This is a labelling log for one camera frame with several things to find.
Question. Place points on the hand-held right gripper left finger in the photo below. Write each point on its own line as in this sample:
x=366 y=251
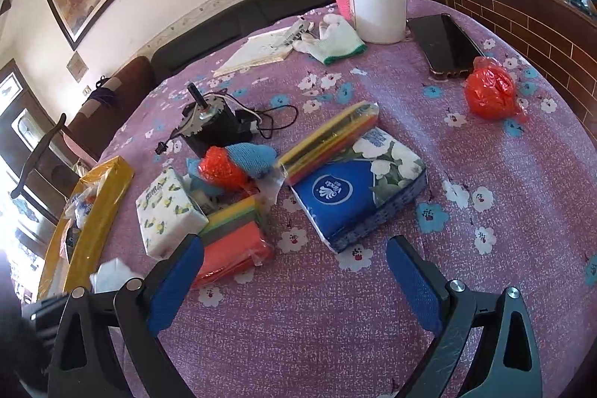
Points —
x=175 y=286

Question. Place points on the white remote control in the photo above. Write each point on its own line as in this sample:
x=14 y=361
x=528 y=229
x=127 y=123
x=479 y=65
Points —
x=298 y=32

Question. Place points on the paper notepad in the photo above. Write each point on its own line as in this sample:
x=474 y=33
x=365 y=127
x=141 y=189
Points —
x=261 y=50

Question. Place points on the short colourful sponge pack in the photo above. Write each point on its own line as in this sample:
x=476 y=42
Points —
x=233 y=249

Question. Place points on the long colourful sponge pack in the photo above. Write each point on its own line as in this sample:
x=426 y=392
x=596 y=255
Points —
x=326 y=137

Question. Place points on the white work glove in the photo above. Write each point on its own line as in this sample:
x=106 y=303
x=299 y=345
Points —
x=336 y=39

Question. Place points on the purple cloth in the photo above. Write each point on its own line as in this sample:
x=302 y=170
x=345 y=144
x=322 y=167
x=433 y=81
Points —
x=105 y=92

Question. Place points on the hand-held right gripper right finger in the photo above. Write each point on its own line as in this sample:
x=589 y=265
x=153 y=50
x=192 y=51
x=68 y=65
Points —
x=413 y=281

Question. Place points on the blue floral tissue pack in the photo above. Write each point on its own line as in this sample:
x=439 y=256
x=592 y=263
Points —
x=340 y=197

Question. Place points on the red plastic bag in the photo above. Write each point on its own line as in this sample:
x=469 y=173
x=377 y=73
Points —
x=221 y=169
x=489 y=90

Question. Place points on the brown upholstered armchair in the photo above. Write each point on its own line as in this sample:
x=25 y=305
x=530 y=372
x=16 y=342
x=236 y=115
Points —
x=133 y=76

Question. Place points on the purple floral tablecloth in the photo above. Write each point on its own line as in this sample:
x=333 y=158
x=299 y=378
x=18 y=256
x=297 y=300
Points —
x=326 y=323

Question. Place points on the yellow box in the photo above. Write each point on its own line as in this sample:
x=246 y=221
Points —
x=93 y=230

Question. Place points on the wooden brick pattern partition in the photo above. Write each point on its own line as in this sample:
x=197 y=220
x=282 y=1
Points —
x=527 y=29

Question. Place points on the small wall plaque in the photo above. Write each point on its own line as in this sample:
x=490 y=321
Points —
x=77 y=67

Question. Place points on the black sofa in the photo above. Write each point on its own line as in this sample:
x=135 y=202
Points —
x=224 y=29

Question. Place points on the blue towel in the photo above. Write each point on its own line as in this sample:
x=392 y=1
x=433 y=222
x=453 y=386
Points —
x=254 y=158

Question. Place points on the white plastic jar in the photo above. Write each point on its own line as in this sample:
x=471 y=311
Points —
x=378 y=6

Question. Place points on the wooden door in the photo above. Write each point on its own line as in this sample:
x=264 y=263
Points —
x=18 y=118

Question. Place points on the black smartphone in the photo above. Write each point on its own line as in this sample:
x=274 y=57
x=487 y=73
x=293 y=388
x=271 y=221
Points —
x=443 y=43

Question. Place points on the white tissue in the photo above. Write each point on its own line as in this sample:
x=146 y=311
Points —
x=112 y=276

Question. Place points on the dark wooden chair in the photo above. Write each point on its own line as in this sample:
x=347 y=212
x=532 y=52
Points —
x=44 y=141

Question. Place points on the lemon print tissue pack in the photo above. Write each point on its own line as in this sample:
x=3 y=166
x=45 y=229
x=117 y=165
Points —
x=168 y=211

